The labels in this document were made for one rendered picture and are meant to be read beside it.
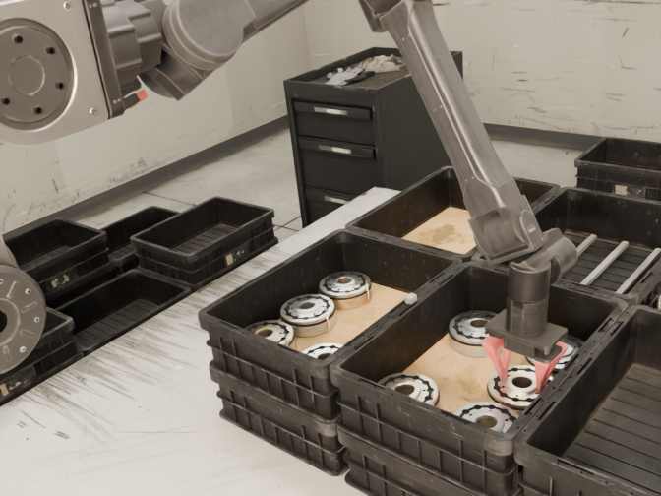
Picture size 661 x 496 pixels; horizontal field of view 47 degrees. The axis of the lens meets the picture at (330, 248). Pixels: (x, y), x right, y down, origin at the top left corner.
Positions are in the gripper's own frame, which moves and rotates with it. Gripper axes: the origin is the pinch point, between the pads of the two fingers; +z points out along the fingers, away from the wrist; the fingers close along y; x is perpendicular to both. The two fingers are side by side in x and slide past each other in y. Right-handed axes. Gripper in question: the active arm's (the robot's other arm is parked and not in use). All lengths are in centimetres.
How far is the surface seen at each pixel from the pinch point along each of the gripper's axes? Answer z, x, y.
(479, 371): 4.2, -3.7, 9.3
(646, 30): 1, -327, 101
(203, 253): 30, -43, 129
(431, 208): 0, -51, 50
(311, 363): -4.1, 20.2, 24.1
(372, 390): -4.1, 20.1, 12.6
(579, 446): 4.3, 3.9, -11.2
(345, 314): 4.7, -6.1, 39.7
